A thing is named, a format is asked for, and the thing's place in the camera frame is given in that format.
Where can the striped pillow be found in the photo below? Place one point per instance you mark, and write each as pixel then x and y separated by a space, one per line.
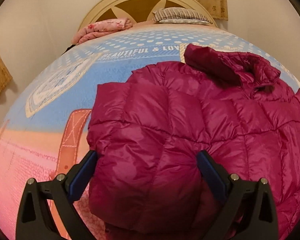
pixel 177 15

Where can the cream wooden headboard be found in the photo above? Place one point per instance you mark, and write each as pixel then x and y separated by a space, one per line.
pixel 138 10

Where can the pink floral folded quilt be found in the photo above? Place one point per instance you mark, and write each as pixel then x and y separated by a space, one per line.
pixel 100 29

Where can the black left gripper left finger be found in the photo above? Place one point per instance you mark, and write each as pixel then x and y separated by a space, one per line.
pixel 35 220

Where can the magenta puffer jacket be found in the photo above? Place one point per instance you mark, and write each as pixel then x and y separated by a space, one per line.
pixel 148 131

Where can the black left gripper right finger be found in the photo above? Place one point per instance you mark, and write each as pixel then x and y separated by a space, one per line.
pixel 248 210

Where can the blue pink printed bed blanket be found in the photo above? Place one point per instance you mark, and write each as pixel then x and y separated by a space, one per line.
pixel 44 132

